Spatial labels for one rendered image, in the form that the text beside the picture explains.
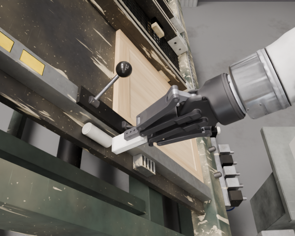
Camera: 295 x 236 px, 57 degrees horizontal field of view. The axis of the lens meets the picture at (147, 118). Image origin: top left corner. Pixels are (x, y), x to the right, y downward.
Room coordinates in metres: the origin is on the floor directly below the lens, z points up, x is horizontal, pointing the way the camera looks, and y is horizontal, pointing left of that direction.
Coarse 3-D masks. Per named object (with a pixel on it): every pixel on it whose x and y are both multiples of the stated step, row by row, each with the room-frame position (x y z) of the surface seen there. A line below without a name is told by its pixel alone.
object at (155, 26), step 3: (153, 24) 1.24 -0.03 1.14; (156, 24) 1.23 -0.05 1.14; (153, 27) 1.22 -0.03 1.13; (156, 27) 1.22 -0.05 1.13; (159, 27) 1.24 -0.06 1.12; (156, 30) 1.22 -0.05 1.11; (159, 30) 1.22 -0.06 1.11; (156, 33) 1.22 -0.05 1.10; (159, 33) 1.22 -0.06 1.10; (162, 33) 1.22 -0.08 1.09; (159, 36) 1.22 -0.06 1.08; (162, 36) 1.22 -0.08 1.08
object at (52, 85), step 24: (0, 48) 0.38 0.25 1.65; (24, 48) 0.42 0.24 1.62; (24, 72) 0.38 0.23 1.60; (48, 72) 0.41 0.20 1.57; (48, 96) 0.38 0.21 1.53; (72, 96) 0.40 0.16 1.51; (96, 120) 0.39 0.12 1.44; (144, 144) 0.42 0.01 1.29; (168, 168) 0.40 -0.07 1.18; (192, 192) 0.40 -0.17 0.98
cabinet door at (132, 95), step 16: (128, 48) 0.82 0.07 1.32; (144, 64) 0.83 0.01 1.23; (128, 80) 0.65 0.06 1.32; (144, 80) 0.74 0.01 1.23; (160, 80) 0.84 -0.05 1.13; (128, 96) 0.58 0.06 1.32; (144, 96) 0.65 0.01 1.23; (160, 96) 0.74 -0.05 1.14; (128, 112) 0.51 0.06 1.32; (176, 144) 0.56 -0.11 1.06; (192, 144) 0.64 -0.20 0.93; (176, 160) 0.48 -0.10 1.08; (192, 160) 0.55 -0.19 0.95
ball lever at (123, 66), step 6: (120, 66) 0.46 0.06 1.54; (126, 66) 0.46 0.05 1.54; (120, 72) 0.45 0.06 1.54; (126, 72) 0.45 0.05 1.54; (114, 78) 0.45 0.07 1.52; (108, 84) 0.44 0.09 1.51; (102, 90) 0.43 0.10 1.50; (90, 96) 0.42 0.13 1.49; (96, 96) 0.42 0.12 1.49; (90, 102) 0.40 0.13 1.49; (96, 102) 0.41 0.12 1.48
